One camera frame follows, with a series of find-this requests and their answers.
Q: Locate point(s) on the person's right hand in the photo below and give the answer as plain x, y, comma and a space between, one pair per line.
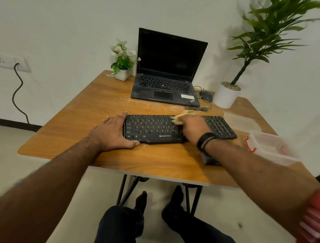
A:
193, 127

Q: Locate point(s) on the black keyboard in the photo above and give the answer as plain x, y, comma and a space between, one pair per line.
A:
155, 129

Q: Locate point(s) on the black computer mouse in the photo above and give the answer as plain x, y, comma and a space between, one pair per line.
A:
205, 95

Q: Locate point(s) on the tall green plant white pot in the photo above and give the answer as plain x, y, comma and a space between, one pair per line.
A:
225, 97

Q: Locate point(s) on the red right sleeve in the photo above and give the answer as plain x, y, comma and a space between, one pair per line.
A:
310, 220

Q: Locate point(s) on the small black brush tool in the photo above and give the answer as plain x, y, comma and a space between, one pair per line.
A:
210, 159

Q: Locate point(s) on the person's left hand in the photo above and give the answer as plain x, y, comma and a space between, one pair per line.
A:
110, 135

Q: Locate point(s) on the black skirting board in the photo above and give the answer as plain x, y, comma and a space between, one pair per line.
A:
17, 125

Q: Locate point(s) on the clear plastic container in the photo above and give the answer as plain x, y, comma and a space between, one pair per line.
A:
272, 147

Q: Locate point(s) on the person's right forearm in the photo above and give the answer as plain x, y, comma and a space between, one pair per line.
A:
260, 180

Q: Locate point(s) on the clear plastic container lid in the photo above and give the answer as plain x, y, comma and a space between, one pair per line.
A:
241, 121

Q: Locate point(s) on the small white flower pot plant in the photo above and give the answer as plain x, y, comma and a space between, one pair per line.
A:
122, 62

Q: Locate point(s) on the person's leg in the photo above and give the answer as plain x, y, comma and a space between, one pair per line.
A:
195, 225
120, 225

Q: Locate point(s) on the yellow cleaning cloth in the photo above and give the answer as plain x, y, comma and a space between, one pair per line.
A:
178, 116

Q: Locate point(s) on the white wall socket panel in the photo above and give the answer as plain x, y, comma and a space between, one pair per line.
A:
12, 63

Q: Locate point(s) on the person's right leg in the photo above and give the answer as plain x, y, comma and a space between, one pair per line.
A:
195, 225

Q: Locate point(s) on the black laptop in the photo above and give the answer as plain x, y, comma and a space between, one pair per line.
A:
167, 52

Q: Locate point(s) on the black wristband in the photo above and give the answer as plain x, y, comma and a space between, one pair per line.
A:
205, 140

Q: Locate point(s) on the black metal table frame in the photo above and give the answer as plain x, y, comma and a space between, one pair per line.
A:
121, 187

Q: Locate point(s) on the person's left forearm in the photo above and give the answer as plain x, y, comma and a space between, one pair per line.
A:
40, 192

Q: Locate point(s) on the person's left leg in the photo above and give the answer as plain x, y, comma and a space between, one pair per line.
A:
120, 225

